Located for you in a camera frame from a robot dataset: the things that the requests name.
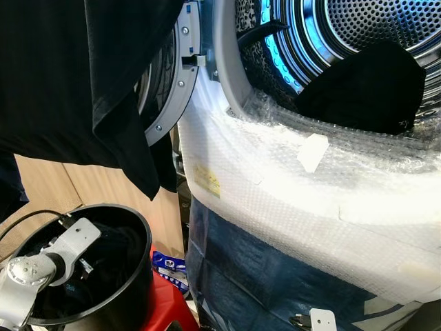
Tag black garment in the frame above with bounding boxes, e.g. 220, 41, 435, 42
296, 39, 427, 136
0, 0, 185, 201

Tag dark clothes in bucket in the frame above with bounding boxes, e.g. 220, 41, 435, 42
26, 222, 146, 319

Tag front-loading washing machine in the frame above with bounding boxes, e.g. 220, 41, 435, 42
176, 0, 441, 331

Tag black round bucket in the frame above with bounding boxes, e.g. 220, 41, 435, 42
6, 203, 154, 327

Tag blue and white package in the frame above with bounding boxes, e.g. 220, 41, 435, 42
151, 250, 191, 295

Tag red plastic stool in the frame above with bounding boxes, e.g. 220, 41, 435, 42
140, 248, 201, 331

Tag yellow rectangular warning sticker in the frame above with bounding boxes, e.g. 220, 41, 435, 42
192, 164, 222, 199

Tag grey round washer door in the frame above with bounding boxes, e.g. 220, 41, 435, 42
135, 0, 207, 148

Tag white tape piece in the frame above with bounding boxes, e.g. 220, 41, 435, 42
297, 134, 331, 174

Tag clear bubble wrap sheet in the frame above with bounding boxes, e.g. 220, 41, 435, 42
177, 83, 441, 305

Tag black garment in drum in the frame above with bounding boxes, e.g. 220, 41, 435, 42
296, 39, 427, 136

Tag perforated steel washer drum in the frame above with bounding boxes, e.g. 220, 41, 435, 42
234, 0, 441, 132

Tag black drum paddle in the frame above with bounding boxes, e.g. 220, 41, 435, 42
237, 20, 289, 54

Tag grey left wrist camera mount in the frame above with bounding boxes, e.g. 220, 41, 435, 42
43, 218, 103, 285

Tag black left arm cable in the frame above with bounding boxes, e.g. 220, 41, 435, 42
0, 210, 72, 243

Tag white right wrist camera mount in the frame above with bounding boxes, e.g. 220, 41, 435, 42
309, 308, 338, 331

